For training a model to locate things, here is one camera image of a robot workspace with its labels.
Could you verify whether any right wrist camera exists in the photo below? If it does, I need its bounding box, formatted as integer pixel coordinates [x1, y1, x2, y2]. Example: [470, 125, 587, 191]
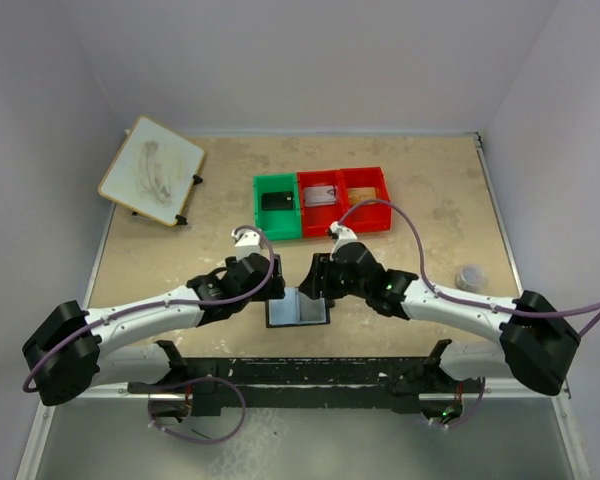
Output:
[327, 221, 358, 256]

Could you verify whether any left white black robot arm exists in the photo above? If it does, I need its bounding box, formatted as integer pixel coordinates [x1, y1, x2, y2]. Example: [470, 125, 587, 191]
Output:
[22, 253, 285, 406]

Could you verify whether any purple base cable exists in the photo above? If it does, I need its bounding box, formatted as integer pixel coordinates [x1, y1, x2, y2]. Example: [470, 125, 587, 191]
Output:
[427, 377, 487, 431]
[146, 375, 249, 445]

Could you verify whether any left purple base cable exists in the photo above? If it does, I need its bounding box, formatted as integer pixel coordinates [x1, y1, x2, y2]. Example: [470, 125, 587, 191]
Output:
[146, 375, 249, 445]

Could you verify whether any orange card in red bin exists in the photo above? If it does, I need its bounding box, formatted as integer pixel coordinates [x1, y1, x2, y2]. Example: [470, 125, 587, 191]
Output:
[347, 187, 377, 206]

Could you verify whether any small round grey object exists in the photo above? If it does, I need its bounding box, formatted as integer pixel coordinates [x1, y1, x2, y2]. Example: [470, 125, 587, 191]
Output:
[455, 264, 486, 292]

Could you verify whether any right red plastic bin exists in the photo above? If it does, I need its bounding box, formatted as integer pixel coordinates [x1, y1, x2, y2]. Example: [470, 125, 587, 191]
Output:
[340, 167, 391, 233]

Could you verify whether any silver card in red bin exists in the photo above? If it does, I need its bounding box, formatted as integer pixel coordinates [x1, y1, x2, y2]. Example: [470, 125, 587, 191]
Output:
[303, 185, 337, 208]

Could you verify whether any small whiteboard with wooden frame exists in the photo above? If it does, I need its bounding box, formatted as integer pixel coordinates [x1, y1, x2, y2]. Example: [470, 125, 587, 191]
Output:
[98, 115, 205, 227]

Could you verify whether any red plastic bin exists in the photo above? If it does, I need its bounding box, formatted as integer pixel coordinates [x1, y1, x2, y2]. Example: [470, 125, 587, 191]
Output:
[340, 167, 391, 233]
[297, 170, 347, 238]

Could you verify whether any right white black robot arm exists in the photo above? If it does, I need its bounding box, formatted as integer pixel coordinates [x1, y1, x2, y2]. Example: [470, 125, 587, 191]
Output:
[299, 242, 581, 396]

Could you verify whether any aluminium frame rail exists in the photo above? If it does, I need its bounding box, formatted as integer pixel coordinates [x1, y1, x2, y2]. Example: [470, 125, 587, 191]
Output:
[38, 377, 572, 406]

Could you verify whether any black card holder wallet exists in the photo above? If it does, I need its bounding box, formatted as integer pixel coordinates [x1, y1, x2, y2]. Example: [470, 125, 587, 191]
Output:
[265, 287, 335, 328]

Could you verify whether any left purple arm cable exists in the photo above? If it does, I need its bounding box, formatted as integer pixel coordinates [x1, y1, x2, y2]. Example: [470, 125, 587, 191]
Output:
[22, 225, 276, 392]

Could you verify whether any middle red plastic bin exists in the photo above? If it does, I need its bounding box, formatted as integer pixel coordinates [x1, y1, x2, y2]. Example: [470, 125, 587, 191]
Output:
[297, 170, 347, 238]

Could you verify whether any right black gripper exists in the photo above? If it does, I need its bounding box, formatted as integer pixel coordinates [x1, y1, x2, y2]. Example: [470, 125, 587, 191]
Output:
[299, 252, 369, 300]

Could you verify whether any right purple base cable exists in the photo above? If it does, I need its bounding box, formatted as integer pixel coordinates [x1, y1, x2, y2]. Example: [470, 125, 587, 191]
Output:
[427, 377, 487, 431]

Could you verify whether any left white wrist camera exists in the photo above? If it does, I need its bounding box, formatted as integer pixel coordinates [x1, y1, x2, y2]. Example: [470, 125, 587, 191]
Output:
[231, 226, 262, 260]

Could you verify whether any green plastic bin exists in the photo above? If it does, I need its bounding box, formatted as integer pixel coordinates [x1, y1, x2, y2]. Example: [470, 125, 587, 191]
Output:
[253, 173, 302, 241]

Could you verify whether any black card in green bin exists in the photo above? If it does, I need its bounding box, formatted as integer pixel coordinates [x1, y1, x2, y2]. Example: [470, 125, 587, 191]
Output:
[260, 191, 295, 211]

